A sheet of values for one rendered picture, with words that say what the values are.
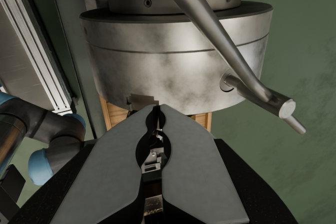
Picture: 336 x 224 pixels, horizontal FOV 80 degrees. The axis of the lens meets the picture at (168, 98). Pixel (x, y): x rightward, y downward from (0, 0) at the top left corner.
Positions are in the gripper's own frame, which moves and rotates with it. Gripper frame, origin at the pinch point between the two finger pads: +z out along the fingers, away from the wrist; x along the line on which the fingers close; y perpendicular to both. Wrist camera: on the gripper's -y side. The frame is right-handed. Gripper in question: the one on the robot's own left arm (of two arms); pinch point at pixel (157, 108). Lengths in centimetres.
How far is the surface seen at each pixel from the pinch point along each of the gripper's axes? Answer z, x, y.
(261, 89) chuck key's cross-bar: 5.9, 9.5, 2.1
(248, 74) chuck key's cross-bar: 4.2, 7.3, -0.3
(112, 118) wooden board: 43, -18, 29
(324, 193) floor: 202, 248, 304
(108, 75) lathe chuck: 15.2, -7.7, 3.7
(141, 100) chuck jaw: 13.5, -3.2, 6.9
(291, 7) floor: 164, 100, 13
